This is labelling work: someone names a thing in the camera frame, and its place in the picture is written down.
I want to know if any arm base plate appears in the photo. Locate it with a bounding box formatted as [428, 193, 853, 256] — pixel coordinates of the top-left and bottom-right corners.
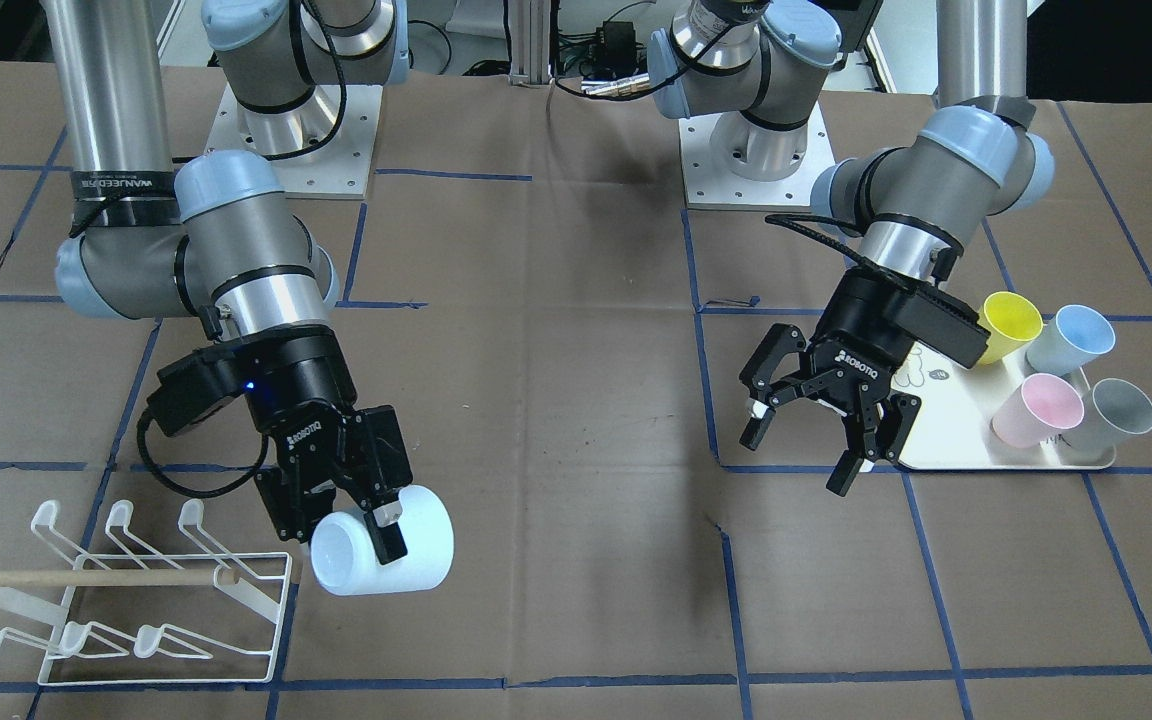
[204, 85, 382, 200]
[677, 105, 835, 211]

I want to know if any pink plastic cup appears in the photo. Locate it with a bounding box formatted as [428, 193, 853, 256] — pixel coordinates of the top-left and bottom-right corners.
[991, 373, 1085, 448]

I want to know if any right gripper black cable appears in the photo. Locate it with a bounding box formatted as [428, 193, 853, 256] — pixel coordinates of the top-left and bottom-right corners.
[136, 406, 272, 499]

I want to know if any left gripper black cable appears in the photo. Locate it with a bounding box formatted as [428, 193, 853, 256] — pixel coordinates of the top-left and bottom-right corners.
[764, 213, 882, 276]

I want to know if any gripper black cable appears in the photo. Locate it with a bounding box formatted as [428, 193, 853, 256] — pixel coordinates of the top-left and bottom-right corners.
[136, 406, 272, 499]
[764, 213, 882, 276]

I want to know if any grey plastic cup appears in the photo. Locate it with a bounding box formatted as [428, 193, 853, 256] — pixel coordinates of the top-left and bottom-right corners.
[1061, 378, 1152, 455]

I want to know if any light blue cup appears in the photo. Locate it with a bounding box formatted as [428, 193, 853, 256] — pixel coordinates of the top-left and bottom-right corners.
[310, 484, 455, 598]
[1025, 304, 1116, 376]

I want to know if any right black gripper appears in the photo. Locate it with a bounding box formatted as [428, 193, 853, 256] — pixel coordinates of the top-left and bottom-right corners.
[156, 331, 414, 566]

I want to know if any yellow plastic cup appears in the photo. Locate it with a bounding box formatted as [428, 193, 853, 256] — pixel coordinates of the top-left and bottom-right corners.
[977, 291, 1044, 366]

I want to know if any light blue cup front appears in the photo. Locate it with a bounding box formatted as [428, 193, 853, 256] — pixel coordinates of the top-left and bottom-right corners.
[310, 484, 455, 598]

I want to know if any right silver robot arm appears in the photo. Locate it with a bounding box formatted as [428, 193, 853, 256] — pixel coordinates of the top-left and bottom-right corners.
[44, 1, 412, 564]

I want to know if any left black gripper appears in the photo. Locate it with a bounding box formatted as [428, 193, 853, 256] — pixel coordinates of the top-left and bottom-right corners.
[738, 270, 990, 497]

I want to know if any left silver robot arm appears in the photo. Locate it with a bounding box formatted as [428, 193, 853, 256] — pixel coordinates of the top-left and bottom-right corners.
[646, 1, 1053, 497]

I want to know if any white wire cup rack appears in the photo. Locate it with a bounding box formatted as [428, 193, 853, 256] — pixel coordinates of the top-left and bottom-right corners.
[0, 498, 294, 687]

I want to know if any light blue cup rear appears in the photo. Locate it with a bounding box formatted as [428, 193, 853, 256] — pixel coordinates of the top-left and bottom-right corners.
[1025, 304, 1116, 376]

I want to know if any cream bunny tray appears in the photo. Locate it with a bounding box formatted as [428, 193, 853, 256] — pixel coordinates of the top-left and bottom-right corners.
[892, 342, 1117, 471]

